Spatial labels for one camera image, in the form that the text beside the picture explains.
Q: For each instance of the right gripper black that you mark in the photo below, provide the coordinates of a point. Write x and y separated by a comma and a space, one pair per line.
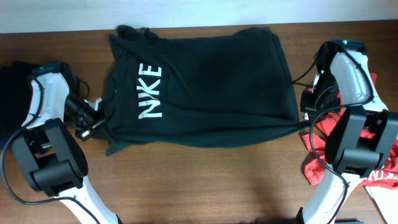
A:
308, 106

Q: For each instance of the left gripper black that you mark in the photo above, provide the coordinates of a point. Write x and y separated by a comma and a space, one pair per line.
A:
94, 123

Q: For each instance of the black Nike t-shirt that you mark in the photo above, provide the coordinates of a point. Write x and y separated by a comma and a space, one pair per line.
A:
227, 91

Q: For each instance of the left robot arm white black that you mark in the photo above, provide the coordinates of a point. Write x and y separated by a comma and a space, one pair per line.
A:
44, 146

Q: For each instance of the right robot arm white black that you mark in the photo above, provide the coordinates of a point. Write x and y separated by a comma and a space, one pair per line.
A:
362, 138

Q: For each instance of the folded dark navy clothes stack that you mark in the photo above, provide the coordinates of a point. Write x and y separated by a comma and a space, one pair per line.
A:
16, 95

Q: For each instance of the red t-shirt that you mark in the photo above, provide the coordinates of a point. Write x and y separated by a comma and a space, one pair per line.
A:
385, 178

